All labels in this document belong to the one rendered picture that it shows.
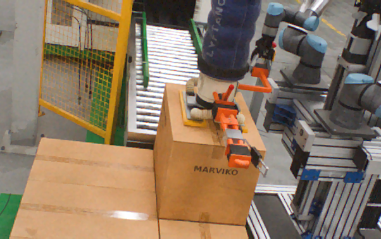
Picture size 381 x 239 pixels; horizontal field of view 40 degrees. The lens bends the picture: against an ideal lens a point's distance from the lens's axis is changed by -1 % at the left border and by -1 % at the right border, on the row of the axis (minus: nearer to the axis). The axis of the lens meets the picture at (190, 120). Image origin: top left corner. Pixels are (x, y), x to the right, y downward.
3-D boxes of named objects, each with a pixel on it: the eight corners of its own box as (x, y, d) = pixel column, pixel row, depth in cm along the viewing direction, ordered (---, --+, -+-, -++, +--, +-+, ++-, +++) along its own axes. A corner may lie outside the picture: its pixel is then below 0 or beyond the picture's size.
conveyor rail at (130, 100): (128, 33, 498) (130, 14, 489) (133, 33, 498) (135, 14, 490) (123, 160, 294) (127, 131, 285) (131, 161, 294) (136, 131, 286)
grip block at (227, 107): (211, 111, 219) (213, 98, 216) (233, 114, 221) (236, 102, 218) (213, 121, 212) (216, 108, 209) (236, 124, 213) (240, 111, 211)
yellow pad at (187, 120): (178, 92, 255) (180, 83, 253) (198, 95, 257) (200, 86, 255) (183, 125, 225) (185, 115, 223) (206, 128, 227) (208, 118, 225)
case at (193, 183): (153, 149, 283) (165, 82, 265) (224, 157, 289) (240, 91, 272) (157, 218, 230) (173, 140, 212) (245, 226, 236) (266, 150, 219)
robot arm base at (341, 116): (352, 115, 246) (359, 96, 242) (366, 130, 233) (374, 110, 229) (323, 112, 243) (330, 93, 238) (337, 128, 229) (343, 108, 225)
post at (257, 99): (230, 176, 377) (264, 46, 334) (239, 177, 378) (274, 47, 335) (232, 181, 371) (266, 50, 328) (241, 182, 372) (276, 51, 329)
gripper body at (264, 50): (257, 59, 257) (263, 36, 252) (254, 53, 265) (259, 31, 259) (273, 61, 258) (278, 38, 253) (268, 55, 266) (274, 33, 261)
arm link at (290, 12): (300, 24, 262) (288, 26, 254) (281, 18, 268) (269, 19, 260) (304, 9, 258) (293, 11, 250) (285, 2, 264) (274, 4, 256)
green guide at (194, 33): (188, 26, 500) (190, 18, 497) (199, 28, 502) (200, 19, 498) (209, 96, 359) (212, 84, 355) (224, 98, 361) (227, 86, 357)
